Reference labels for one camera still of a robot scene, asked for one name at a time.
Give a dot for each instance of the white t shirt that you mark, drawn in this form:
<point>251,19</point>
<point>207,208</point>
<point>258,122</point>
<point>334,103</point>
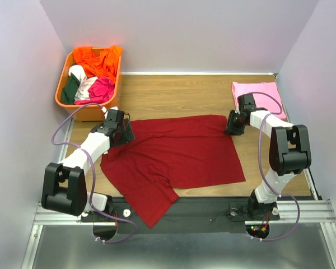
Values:
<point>84,83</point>

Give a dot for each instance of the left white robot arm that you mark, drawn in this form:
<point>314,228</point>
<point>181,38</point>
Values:
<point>64,188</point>

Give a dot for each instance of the aluminium frame rail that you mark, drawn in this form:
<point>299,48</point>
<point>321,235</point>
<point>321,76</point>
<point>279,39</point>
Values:
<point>62,241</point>

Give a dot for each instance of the dark green t shirt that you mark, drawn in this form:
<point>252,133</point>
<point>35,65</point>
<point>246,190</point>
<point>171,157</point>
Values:
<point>70,90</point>

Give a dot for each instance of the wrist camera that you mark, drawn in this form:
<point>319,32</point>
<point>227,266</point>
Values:
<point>246,102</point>
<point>116,119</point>

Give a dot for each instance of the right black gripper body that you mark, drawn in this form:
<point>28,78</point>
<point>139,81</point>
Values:
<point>234,124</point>

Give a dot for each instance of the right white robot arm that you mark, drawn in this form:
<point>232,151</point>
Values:
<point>289,155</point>

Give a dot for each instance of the orange plastic laundry basket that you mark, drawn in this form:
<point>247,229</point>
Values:
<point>89,113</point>

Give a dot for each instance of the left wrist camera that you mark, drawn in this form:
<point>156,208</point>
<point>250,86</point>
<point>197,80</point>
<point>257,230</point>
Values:
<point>116,119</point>

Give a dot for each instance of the folded pink t shirt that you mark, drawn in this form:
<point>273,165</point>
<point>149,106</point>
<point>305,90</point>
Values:
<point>265,94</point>

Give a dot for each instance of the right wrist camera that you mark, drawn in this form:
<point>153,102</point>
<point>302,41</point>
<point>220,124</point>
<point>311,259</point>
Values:
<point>246,102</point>

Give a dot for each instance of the dark red t shirt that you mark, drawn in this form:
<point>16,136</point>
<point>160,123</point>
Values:
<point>169,154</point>

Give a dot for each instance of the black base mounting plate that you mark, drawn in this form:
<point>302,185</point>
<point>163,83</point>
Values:
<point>187,216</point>

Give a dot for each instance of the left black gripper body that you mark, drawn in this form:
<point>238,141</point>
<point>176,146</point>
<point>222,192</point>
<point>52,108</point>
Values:
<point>125,137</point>

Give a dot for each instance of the orange t shirt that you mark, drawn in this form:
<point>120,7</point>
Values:
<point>105,64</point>

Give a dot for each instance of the magenta t shirt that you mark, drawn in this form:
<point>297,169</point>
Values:
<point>95,90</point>

